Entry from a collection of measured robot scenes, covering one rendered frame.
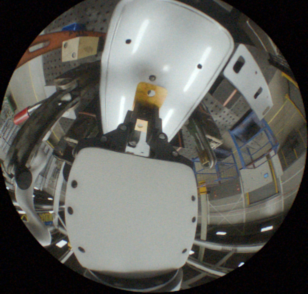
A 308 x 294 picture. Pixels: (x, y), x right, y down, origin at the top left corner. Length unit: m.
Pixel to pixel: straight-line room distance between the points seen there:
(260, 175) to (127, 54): 7.97
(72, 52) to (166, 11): 0.15
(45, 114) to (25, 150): 0.06
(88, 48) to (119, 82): 0.10
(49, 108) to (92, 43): 0.11
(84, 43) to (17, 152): 0.16
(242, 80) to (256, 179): 7.82
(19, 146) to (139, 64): 0.22
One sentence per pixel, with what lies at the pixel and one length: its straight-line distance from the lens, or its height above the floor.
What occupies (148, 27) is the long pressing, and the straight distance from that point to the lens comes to 0.18.
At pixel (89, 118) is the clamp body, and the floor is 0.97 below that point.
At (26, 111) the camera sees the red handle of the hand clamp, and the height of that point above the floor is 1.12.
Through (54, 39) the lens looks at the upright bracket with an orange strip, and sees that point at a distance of 0.17.
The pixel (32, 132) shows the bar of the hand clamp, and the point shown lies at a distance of 0.17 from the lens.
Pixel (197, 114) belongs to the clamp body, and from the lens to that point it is 0.30.
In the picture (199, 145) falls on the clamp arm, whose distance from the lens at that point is 0.24.
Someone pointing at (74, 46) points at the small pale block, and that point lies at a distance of 0.15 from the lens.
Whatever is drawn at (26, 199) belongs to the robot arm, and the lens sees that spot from 0.51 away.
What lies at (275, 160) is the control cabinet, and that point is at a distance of 7.81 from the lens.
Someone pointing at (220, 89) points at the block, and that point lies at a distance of 0.26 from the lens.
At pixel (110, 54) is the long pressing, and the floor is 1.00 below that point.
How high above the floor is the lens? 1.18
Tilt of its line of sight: 37 degrees down
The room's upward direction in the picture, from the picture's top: 178 degrees counter-clockwise
